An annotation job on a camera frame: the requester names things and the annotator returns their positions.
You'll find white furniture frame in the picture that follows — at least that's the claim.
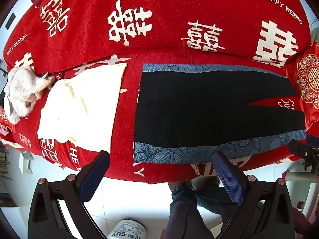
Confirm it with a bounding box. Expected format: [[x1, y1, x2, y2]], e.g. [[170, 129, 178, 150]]
[[284, 170, 319, 219]]

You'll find person's jeans leg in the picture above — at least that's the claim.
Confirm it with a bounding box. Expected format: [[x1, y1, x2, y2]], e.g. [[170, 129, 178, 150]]
[[166, 163, 250, 239]]

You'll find red embroidered cushion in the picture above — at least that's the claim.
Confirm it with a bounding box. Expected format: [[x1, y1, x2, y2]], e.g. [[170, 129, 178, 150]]
[[0, 105, 16, 136], [283, 40, 319, 132]]

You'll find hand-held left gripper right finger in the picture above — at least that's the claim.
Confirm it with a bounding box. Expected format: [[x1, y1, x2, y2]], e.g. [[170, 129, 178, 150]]
[[213, 151, 296, 239]]

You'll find beige wall box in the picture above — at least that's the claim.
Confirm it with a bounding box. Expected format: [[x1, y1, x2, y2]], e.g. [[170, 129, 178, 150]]
[[21, 153, 34, 175]]

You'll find cream folded cloth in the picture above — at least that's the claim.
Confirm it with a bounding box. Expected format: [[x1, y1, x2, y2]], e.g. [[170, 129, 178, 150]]
[[37, 63, 128, 153]]

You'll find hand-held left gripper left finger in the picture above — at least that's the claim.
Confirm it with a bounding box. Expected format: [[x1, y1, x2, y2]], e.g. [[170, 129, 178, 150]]
[[28, 151, 111, 239]]

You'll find white crumpled cloth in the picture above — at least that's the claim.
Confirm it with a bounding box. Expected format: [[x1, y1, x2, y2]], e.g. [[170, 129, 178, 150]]
[[3, 67, 55, 124]]

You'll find red printed blanket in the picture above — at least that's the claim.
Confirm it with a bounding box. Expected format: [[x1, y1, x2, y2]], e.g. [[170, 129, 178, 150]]
[[2, 0, 312, 186]]

